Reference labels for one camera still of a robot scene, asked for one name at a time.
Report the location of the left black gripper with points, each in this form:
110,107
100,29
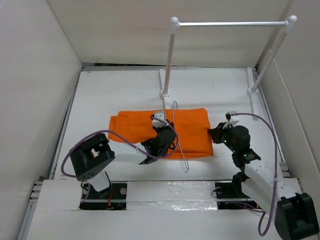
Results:
169,126

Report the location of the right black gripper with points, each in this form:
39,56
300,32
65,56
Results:
216,132

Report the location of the light blue wire hanger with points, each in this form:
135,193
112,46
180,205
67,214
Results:
185,161

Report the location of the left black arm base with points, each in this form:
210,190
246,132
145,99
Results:
112,199

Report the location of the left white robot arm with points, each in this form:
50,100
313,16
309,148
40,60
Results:
94,153

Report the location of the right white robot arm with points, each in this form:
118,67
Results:
293,214

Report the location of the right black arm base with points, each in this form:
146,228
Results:
229,195

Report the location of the white clothes rack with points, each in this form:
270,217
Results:
253,85

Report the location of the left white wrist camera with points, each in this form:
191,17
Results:
159,119

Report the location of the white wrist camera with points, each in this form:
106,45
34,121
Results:
231,120
159,119

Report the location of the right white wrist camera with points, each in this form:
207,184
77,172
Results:
231,120

